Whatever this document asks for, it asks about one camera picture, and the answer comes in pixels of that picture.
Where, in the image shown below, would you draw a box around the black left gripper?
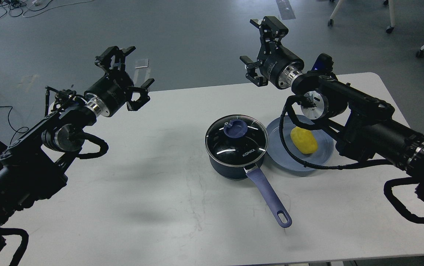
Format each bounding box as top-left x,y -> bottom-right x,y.
84,46 -> 155,117

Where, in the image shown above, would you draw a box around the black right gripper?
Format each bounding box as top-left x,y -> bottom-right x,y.
240,16 -> 304,89

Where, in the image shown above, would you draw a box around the glass pot lid blue knob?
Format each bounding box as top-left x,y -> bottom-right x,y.
205,114 -> 269,166

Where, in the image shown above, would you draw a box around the yellow potato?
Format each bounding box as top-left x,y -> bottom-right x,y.
290,127 -> 319,154

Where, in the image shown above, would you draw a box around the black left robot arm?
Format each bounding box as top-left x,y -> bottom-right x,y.
0,47 -> 154,266

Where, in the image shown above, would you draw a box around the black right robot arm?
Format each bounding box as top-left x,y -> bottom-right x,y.
240,16 -> 424,224

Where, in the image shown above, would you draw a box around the white chair legs with casters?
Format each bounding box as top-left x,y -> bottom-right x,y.
327,0 -> 424,58

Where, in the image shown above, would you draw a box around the dark blue saucepan purple handle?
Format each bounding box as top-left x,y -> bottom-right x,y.
205,114 -> 293,228

